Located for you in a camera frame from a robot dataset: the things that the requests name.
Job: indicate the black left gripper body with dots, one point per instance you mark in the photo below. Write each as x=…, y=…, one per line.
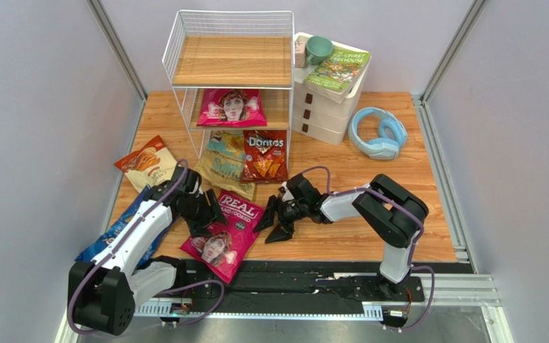
x=199, y=211

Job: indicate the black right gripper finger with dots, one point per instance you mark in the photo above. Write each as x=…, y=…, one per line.
x=268, y=218
x=280, y=233

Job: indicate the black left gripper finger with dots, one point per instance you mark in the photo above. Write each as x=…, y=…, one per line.
x=198, y=231
x=215, y=211

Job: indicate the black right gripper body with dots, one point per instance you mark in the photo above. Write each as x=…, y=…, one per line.
x=283, y=212

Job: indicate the pink Real chips bag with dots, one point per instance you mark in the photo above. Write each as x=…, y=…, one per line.
x=226, y=247
x=232, y=108

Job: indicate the tan kettle chips bag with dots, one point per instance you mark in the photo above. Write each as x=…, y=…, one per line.
x=222, y=163

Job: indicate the red Doritos bag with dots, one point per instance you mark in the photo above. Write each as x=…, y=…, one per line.
x=265, y=156

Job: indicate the cream orange chips bag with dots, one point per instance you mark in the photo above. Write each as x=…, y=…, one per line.
x=149, y=166

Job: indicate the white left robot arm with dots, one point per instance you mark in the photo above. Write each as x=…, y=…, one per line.
x=104, y=292

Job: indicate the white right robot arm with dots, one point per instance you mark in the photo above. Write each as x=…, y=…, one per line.
x=394, y=213

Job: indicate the blue Doritos bag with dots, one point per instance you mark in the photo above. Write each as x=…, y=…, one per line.
x=114, y=230

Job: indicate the white drawer cabinet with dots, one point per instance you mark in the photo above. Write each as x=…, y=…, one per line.
x=320, y=114

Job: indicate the light blue headphones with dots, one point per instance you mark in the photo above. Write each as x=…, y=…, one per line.
x=391, y=134

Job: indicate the green treehouse book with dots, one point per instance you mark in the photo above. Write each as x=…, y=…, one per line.
x=339, y=71

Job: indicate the green mug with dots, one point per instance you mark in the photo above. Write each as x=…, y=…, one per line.
x=318, y=49

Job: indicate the pink cube adapter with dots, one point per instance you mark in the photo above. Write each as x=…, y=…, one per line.
x=300, y=53

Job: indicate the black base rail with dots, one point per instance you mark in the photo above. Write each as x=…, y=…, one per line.
x=306, y=288

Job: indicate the white wire wooden shelf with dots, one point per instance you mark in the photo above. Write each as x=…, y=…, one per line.
x=231, y=50

